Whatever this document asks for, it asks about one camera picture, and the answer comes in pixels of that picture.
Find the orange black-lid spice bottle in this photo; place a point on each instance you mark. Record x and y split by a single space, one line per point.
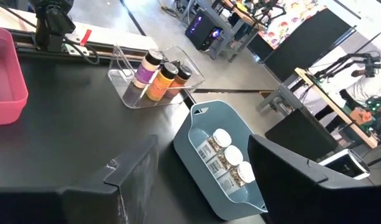
162 82

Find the black aluminium table frame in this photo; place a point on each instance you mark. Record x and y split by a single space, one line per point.
25 46

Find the blue plastic bin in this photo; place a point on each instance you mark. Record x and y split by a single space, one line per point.
187 149

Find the clear plastic bin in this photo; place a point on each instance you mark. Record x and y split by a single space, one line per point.
128 77

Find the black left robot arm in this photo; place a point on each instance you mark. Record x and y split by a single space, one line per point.
53 21

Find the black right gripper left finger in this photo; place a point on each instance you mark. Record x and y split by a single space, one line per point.
131 174

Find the white-lid bagel seasoning jar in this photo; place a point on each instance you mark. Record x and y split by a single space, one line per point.
241 175
219 140
230 157

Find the grey leg work table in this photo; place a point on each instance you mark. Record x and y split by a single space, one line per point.
227 34

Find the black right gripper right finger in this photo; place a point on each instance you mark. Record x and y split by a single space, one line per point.
302 199

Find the black floor cabinet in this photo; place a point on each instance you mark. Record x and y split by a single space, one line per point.
302 133

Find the floral patterned board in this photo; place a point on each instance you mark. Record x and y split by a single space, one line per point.
296 18

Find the silver mounting bracket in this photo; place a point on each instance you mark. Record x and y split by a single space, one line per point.
70 49

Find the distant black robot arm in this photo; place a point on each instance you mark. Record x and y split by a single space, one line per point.
372 63

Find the red-brown black-lid spice bottle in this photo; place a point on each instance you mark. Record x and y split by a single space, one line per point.
179 81

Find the black partition panel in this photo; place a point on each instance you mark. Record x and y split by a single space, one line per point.
308 46

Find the person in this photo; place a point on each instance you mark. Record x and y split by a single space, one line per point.
364 90

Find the red plastic bin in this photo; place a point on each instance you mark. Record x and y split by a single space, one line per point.
7 77

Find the black computer tower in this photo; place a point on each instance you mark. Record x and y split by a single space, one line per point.
199 31

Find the wooden top work table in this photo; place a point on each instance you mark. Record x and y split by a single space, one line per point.
333 106

